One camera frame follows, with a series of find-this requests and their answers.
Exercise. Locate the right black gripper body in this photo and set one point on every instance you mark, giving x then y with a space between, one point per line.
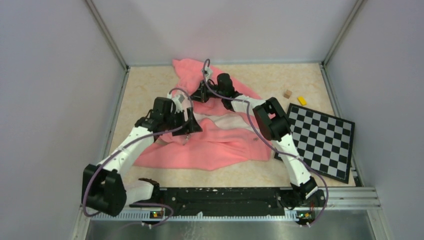
216 89

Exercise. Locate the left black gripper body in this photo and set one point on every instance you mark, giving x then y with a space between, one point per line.
174 121

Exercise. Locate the pink zip-up jacket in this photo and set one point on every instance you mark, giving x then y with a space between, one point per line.
227 138

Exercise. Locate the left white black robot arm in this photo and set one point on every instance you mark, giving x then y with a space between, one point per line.
103 188

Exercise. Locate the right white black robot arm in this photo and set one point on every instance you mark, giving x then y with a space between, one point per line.
271 123

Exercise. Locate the small wooden cube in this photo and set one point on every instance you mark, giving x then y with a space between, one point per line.
287 94

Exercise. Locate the small yellow block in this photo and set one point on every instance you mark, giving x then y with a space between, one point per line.
302 101

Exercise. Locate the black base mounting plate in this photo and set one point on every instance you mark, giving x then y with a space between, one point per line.
234 201

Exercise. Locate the black white checkerboard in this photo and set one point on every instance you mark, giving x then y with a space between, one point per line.
324 142

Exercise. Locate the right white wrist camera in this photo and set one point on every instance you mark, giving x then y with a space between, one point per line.
207 73

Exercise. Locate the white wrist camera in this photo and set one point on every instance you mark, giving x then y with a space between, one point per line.
178 100
207 73

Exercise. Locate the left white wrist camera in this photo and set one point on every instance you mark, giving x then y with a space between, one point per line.
178 100

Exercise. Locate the aluminium front rail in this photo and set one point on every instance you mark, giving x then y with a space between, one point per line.
336 198

